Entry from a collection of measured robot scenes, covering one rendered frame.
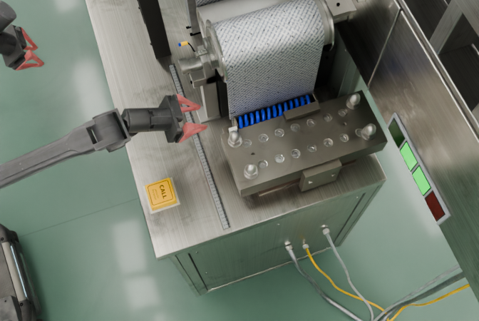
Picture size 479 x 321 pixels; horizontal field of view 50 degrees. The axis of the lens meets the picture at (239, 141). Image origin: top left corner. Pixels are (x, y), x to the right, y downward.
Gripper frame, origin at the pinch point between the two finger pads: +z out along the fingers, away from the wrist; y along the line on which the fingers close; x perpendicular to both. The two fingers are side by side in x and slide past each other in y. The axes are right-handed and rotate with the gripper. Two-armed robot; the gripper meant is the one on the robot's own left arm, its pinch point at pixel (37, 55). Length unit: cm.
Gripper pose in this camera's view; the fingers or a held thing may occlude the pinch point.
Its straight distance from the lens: 154.5
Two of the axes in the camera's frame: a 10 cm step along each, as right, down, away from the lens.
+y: -4.4, -8.1, 3.8
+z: 4.6, 1.6, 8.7
